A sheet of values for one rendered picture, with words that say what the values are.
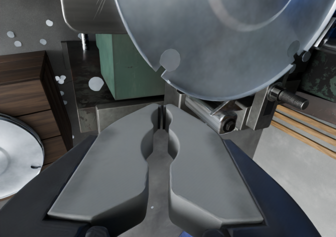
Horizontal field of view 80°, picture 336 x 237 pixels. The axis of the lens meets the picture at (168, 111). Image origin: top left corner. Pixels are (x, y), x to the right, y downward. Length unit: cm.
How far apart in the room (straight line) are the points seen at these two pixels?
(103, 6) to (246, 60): 17
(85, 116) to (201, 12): 27
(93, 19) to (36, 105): 52
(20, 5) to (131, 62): 68
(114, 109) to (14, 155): 43
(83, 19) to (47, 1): 78
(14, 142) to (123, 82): 44
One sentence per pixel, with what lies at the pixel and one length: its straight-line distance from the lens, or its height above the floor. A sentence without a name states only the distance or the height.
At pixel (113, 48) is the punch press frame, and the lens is 32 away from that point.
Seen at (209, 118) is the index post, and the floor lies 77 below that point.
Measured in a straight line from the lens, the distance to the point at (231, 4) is 22.
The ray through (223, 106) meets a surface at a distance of 26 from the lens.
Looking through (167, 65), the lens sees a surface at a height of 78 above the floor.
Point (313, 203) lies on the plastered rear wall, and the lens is 192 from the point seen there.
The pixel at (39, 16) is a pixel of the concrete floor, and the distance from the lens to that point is 96.
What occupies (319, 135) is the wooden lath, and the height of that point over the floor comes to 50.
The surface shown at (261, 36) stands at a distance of 27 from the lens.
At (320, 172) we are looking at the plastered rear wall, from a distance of 179.
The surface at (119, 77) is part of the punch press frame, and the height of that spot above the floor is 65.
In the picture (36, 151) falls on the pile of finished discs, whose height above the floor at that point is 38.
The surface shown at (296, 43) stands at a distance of 32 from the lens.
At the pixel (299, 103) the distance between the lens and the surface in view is 35.
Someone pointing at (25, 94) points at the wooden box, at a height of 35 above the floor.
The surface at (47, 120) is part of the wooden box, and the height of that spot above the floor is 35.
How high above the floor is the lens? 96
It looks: 51 degrees down
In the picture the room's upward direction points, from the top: 137 degrees clockwise
